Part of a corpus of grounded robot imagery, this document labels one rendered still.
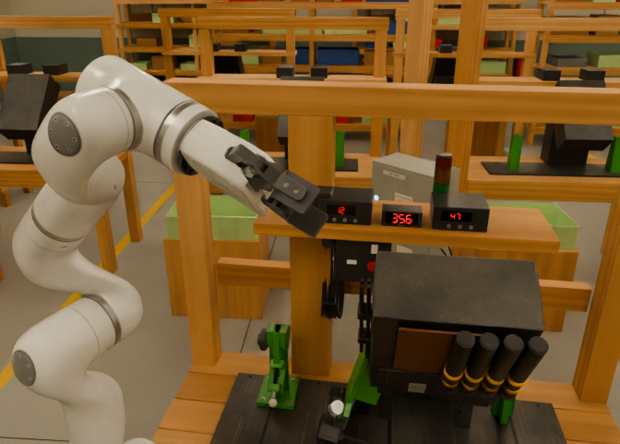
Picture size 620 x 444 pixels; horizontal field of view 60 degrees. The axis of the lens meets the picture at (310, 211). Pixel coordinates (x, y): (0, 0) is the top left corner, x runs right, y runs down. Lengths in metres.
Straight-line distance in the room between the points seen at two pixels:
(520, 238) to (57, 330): 1.23
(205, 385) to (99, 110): 1.57
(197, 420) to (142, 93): 1.45
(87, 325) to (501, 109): 1.22
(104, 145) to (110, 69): 0.11
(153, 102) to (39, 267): 0.40
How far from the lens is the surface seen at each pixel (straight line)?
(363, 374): 1.58
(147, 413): 3.35
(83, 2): 12.47
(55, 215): 0.82
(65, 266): 0.93
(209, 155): 0.57
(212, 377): 2.10
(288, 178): 0.54
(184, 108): 0.62
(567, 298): 2.04
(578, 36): 8.78
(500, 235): 1.66
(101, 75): 0.68
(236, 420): 1.90
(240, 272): 2.00
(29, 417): 3.55
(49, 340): 0.93
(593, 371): 2.12
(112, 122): 0.61
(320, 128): 1.64
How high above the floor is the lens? 2.21
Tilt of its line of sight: 23 degrees down
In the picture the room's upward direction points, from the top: straight up
